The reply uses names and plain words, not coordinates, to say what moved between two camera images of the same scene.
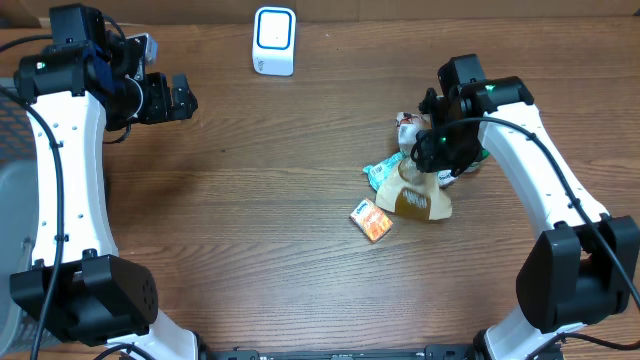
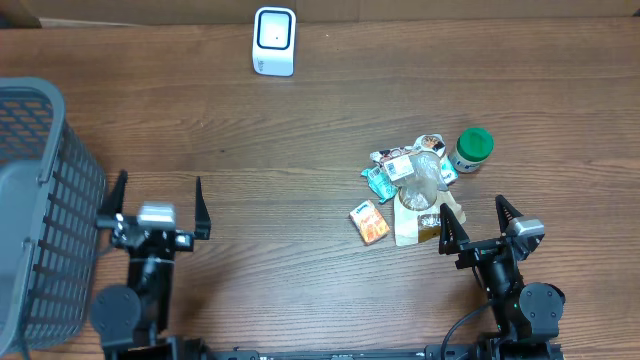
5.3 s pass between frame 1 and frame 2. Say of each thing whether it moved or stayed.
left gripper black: moved
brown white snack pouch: moved
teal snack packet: moved
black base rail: stayed
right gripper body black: moved
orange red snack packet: stayed
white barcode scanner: stayed
